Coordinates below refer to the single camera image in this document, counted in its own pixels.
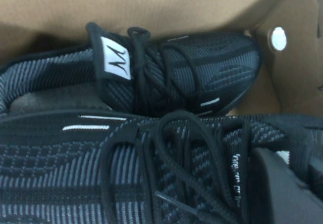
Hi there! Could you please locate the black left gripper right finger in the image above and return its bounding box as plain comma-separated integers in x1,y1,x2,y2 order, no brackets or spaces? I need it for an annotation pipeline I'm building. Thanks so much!
308,155,323,184

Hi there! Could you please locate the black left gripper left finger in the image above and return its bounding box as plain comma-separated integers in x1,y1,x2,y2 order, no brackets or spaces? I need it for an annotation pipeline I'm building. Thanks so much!
249,147,323,224

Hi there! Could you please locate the black knit sneaker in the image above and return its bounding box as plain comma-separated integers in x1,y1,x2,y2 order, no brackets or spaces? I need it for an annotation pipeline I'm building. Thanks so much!
0,21,262,118
0,109,323,224

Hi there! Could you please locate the brown cardboard shoe box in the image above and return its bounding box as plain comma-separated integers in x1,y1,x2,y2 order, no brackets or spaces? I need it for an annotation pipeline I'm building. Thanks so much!
0,0,323,120

